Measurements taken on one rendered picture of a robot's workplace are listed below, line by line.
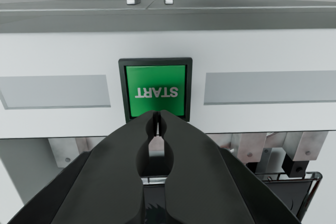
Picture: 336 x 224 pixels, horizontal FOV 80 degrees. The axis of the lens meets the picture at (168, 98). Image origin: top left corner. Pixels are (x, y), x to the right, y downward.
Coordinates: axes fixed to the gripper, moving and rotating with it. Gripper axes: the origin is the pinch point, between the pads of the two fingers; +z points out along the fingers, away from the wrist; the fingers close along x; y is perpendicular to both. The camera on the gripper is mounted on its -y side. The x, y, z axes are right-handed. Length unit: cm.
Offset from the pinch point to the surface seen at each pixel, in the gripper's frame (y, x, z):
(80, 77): -0.6, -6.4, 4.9
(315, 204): 37, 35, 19
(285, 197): 23.2, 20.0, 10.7
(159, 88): 0.1, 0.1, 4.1
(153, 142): 12.6, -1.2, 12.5
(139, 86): -0.1, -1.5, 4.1
